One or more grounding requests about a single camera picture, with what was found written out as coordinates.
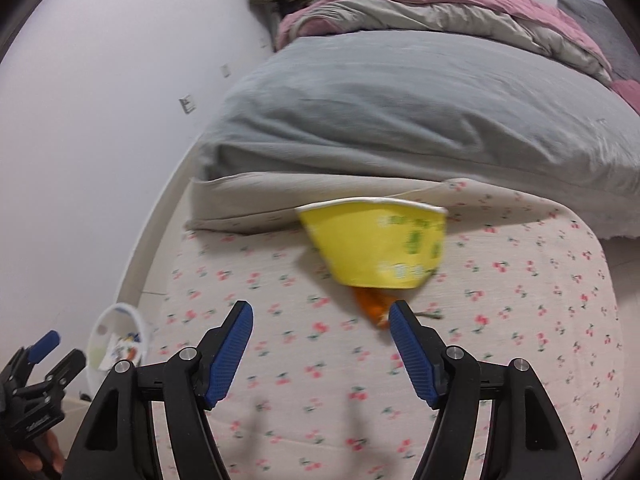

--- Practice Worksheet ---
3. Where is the grey duvet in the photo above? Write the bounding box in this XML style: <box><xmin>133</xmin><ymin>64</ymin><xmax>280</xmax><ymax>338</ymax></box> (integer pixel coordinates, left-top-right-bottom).
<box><xmin>192</xmin><ymin>30</ymin><xmax>640</xmax><ymax>241</ymax></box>

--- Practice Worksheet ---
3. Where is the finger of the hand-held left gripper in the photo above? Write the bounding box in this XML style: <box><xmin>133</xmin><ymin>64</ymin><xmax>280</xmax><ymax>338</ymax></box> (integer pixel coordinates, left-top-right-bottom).
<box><xmin>7</xmin><ymin>331</ymin><xmax>62</xmax><ymax>379</ymax></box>
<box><xmin>45</xmin><ymin>350</ymin><xmax>87</xmax><ymax>401</ymax></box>

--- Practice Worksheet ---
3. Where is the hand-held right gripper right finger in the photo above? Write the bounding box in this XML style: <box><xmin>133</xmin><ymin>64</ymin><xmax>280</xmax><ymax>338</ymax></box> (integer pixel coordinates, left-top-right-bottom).
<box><xmin>388</xmin><ymin>300</ymin><xmax>583</xmax><ymax>480</ymax></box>

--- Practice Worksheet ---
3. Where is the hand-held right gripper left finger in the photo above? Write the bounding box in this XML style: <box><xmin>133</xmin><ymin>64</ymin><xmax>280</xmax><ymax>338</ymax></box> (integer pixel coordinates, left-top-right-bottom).
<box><xmin>65</xmin><ymin>300</ymin><xmax>255</xmax><ymax>480</ymax></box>

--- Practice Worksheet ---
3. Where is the white plastic waste bin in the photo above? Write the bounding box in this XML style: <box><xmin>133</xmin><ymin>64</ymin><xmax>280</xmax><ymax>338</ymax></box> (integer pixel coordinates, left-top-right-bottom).
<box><xmin>85</xmin><ymin>302</ymin><xmax>153</xmax><ymax>401</ymax></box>

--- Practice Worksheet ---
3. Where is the yellow paper bowl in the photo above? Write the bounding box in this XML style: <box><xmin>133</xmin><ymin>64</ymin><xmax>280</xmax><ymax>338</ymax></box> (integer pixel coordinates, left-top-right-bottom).
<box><xmin>295</xmin><ymin>197</ymin><xmax>449</xmax><ymax>291</ymax></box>

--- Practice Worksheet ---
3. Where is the cherry print bed sheet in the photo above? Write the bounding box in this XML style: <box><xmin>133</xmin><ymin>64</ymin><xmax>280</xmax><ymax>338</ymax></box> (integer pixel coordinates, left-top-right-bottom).
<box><xmin>117</xmin><ymin>177</ymin><xmax>623</xmax><ymax>480</ymax></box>

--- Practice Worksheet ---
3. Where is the orange wrapper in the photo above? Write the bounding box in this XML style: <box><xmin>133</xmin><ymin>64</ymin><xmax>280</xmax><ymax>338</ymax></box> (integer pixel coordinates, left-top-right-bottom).
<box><xmin>352</xmin><ymin>286</ymin><xmax>396</xmax><ymax>330</ymax></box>

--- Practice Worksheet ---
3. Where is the person's left hand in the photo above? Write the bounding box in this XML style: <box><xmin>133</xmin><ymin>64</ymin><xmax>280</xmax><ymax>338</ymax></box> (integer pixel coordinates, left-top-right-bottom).
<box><xmin>15</xmin><ymin>435</ymin><xmax>67</xmax><ymax>478</ymax></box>

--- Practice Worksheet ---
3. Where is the grey pillow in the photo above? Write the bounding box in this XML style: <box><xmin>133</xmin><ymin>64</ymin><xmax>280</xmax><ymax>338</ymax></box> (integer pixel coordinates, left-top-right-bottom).
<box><xmin>555</xmin><ymin>0</ymin><xmax>640</xmax><ymax>83</ymax></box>

